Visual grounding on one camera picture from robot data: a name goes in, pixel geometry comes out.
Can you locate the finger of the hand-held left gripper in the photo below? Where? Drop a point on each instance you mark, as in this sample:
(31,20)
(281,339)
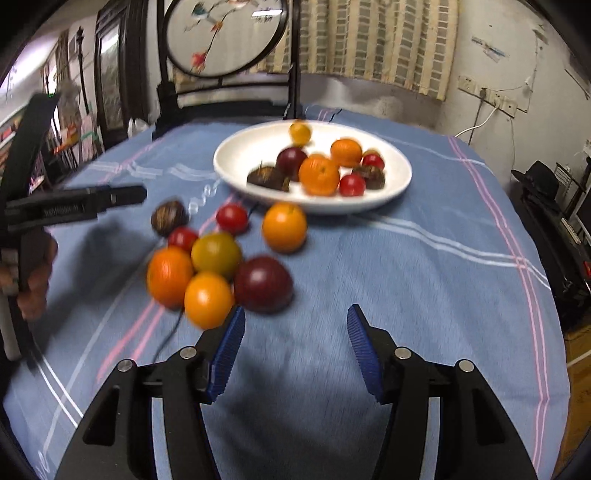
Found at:
(92,201)

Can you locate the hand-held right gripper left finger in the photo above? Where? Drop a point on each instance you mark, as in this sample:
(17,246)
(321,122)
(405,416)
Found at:
(226,360)

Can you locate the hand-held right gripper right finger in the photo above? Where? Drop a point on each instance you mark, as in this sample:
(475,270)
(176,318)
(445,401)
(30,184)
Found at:
(364,355)

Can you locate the smooth round orange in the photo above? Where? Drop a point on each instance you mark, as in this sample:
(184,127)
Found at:
(284,227)
(208,299)

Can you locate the dark brown water chestnut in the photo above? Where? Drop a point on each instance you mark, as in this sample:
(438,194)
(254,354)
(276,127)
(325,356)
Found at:
(370,177)
(169,218)
(268,179)

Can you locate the dark red plum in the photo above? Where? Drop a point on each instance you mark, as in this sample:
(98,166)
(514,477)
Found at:
(263,284)
(290,161)

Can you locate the red cherry tomato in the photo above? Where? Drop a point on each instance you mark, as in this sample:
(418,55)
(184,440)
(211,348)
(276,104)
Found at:
(232,218)
(352,184)
(183,237)
(373,161)

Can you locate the orange tangerine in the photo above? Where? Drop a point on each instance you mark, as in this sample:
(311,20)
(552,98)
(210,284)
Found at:
(318,175)
(346,152)
(169,276)

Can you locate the green-yellow tomato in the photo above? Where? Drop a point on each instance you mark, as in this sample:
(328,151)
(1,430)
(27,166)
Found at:
(216,254)

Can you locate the white oval plate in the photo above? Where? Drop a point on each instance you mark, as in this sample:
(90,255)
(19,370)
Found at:
(258,147)

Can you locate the small orange kumquat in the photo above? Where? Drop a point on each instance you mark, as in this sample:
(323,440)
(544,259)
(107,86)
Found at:
(300,133)

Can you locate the person's left hand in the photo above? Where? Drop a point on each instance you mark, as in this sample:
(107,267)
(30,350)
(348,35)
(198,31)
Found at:
(37,286)

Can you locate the blue striped tablecloth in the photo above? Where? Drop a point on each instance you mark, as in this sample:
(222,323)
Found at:
(415,300)

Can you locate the white plastic bag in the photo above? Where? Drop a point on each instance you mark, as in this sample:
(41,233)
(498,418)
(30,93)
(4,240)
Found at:
(137,128)

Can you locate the dark wooden framed panel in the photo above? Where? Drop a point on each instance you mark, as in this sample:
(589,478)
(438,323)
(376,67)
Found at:
(138,69)

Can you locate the dark wooden chair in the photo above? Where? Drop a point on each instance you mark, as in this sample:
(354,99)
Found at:
(221,41)

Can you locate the black desk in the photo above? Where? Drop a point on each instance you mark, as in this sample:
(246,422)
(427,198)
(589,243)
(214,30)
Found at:
(545,249)

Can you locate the black hat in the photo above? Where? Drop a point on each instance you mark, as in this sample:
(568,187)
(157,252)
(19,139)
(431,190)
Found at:
(540,177)

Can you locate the white socket strip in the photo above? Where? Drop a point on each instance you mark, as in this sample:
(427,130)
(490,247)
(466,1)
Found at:
(501,101)

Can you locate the beige checked curtain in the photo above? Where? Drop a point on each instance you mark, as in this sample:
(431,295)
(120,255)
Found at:
(369,41)

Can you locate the white wall socket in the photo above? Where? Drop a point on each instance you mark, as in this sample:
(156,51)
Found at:
(470,84)

